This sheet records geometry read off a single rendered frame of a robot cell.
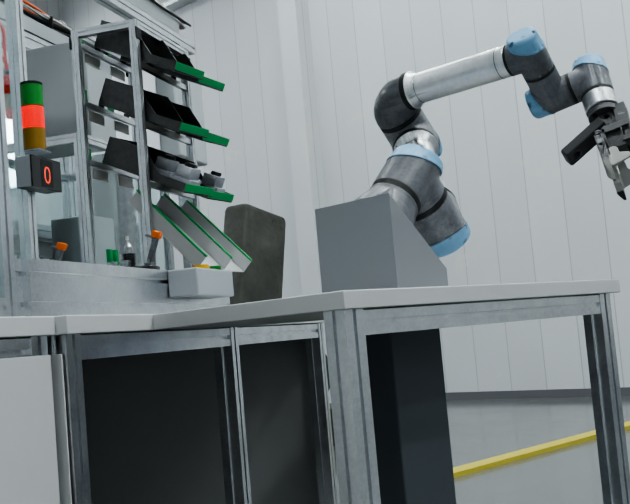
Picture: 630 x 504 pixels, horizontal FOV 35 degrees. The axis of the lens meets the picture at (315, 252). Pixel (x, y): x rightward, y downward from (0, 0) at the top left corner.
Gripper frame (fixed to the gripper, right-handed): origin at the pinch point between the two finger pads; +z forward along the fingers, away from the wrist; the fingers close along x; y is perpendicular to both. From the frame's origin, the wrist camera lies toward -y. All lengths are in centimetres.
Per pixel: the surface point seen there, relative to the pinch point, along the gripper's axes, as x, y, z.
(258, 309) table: -65, -53, 39
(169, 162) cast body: -18, -105, -42
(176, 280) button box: -41, -87, 11
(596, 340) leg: 11.5, -14.1, 27.9
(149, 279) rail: -48, -89, 13
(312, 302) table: -68, -42, 43
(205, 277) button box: -36, -83, 9
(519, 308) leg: -19.8, -21.4, 30.9
